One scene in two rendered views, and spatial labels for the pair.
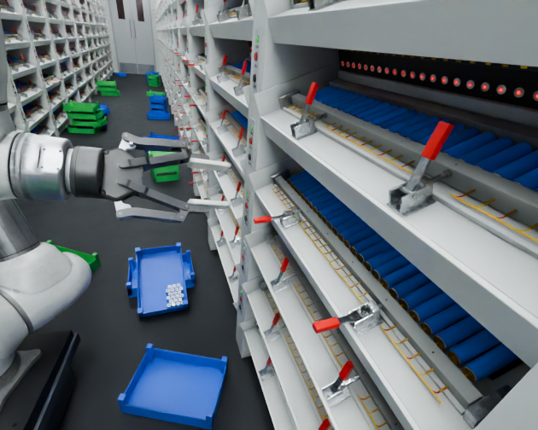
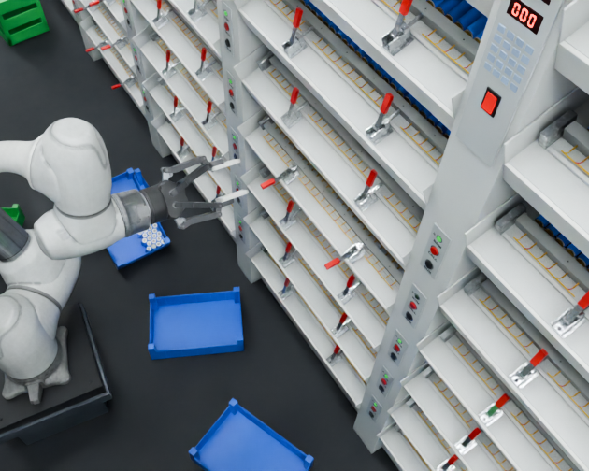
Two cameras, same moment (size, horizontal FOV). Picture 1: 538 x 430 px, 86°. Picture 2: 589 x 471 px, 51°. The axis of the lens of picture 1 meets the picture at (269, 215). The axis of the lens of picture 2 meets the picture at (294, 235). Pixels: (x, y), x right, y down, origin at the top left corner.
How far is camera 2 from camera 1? 0.96 m
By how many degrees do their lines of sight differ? 26
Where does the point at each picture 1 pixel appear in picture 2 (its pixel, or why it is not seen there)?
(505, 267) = (398, 238)
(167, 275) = not seen: hidden behind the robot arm
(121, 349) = (117, 306)
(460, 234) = (385, 221)
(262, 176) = (250, 124)
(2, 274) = (19, 272)
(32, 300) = (54, 287)
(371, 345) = (360, 268)
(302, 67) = not seen: hidden behind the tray
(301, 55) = not seen: hidden behind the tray
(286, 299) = (296, 234)
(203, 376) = (218, 310)
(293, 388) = (315, 299)
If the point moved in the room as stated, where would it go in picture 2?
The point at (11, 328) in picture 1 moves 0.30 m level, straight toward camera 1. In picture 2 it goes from (52, 314) to (148, 361)
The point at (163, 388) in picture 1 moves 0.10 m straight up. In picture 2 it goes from (182, 331) to (179, 316)
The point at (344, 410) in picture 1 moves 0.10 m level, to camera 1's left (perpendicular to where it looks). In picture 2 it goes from (353, 305) to (313, 310)
